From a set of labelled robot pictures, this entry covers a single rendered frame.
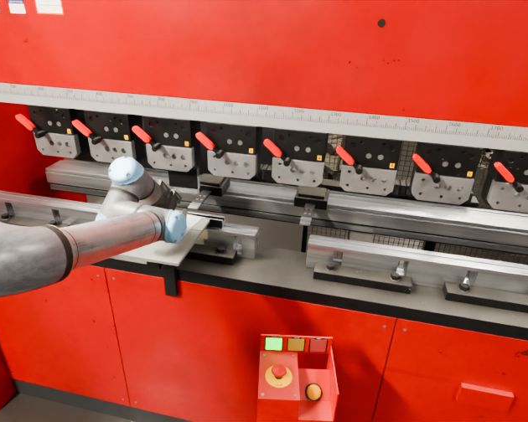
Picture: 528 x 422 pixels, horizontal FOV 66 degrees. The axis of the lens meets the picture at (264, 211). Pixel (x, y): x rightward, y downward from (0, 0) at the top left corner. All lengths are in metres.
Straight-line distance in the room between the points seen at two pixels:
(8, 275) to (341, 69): 0.85
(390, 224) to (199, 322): 0.77
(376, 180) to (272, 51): 0.45
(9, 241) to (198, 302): 0.85
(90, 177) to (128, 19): 0.81
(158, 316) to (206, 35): 0.94
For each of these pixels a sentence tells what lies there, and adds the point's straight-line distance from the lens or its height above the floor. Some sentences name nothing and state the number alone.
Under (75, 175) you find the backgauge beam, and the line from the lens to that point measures 1.91.
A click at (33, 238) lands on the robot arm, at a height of 1.34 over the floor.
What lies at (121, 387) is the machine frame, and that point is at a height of 0.22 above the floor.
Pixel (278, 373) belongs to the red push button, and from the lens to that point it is 1.13.
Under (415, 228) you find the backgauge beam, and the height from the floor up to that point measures 0.93.
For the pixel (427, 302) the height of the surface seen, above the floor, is 0.88.
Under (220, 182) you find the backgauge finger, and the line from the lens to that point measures 1.56.
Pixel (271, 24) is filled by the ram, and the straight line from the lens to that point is 1.12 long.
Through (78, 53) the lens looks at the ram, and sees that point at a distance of 1.37.
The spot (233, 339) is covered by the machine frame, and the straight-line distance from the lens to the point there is 1.48.
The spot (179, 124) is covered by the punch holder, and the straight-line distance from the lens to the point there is 1.25.
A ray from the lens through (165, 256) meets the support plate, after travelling 1.21.
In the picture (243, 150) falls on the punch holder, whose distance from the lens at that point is 1.21.
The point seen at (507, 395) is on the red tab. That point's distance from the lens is 1.54.
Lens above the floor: 1.67
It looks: 28 degrees down
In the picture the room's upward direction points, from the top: 2 degrees clockwise
